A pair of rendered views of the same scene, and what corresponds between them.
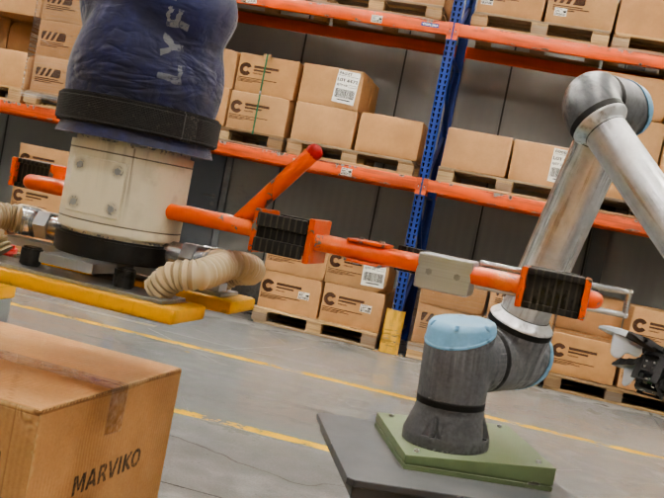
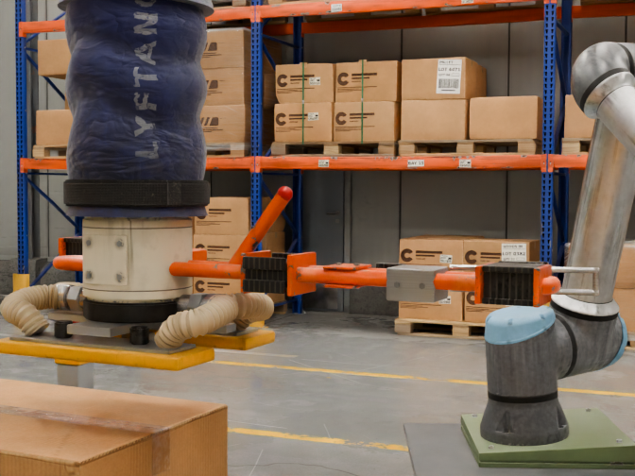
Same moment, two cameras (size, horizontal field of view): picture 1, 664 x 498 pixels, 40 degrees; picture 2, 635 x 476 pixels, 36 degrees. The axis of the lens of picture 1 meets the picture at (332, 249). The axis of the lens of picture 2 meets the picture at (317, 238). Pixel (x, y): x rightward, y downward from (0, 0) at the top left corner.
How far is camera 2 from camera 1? 0.31 m
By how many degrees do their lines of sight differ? 10
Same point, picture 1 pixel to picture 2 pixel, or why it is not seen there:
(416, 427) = (489, 424)
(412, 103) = (525, 76)
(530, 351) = (595, 331)
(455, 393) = (521, 385)
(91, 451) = not seen: outside the picture
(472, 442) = (547, 431)
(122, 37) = (100, 127)
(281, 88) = (383, 91)
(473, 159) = not seen: hidden behind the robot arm
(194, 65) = (167, 138)
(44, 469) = not seen: outside the picture
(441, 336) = (497, 331)
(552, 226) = (592, 203)
